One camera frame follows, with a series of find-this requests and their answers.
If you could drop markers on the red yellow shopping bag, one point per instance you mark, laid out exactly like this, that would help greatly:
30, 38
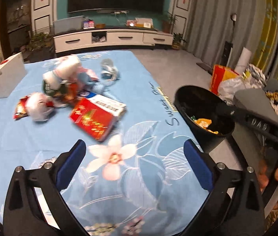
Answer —
218, 78

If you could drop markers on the green snack packet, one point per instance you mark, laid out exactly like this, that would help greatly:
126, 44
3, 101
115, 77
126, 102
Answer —
47, 88

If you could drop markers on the crumpled grey-white plastic wrapper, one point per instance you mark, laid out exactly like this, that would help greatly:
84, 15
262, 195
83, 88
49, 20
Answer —
108, 66

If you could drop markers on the dark floor board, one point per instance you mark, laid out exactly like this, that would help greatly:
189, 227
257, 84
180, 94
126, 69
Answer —
204, 66

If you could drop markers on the yellow black cloth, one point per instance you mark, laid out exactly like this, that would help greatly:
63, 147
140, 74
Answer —
274, 97

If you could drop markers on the grey panel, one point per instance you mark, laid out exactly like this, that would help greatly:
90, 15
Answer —
67, 24

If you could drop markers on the white plastic bag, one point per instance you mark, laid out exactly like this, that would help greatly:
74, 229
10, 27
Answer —
232, 86

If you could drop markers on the leafy plant on black stand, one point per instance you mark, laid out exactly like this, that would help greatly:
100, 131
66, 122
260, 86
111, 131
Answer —
40, 41

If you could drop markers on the upright vacuum cleaner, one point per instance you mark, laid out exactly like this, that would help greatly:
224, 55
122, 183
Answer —
226, 51

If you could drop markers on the white cardboard box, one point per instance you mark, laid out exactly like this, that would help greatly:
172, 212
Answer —
6, 76

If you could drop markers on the cardboard package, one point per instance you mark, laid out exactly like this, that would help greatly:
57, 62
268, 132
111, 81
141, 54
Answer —
144, 22

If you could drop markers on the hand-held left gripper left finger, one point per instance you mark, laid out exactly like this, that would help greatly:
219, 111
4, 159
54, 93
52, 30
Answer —
74, 159

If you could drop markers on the white TV cabinet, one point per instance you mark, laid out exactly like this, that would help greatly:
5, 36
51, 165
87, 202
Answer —
121, 38

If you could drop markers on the red snack bag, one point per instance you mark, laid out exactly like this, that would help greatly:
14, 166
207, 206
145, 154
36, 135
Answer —
18, 109

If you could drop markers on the dark display cabinet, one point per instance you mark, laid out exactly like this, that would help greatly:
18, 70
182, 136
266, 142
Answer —
16, 34

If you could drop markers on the pink box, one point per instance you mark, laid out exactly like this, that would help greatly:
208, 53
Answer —
131, 23

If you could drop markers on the blue wipe cloth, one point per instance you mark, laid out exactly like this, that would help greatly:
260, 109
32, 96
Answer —
86, 78

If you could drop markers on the tall potted plant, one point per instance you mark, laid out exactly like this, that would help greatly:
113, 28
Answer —
166, 25

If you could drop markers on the small red snack packet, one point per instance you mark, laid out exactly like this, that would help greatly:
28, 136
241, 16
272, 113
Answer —
71, 89

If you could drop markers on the orange snack wrapper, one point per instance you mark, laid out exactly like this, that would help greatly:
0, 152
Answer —
202, 123

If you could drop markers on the blue floral tablecloth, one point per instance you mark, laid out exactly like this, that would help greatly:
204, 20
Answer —
141, 177

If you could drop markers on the small printed stands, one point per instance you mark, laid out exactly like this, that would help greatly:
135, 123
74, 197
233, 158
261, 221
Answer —
88, 24

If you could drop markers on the red carton box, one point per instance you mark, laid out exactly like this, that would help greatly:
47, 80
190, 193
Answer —
90, 118

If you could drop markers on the small potted plant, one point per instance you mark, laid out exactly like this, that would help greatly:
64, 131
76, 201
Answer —
177, 43

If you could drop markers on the crumpled patterned cloth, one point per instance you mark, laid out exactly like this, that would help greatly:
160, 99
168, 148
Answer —
255, 73

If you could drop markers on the grey chair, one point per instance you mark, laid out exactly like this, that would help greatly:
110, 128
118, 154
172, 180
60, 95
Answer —
254, 100

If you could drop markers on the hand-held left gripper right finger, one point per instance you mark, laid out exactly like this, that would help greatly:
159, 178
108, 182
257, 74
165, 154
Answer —
198, 162

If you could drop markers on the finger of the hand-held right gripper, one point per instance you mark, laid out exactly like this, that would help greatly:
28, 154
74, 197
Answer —
227, 111

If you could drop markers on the white blue toothpaste box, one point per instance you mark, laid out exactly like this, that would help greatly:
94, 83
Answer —
107, 105

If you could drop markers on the white paper roll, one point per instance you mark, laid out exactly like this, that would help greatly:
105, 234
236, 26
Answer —
243, 59

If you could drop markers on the black trash bin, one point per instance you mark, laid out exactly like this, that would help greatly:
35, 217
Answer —
195, 105

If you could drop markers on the grey curtain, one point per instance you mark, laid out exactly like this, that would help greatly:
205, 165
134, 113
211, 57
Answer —
215, 12

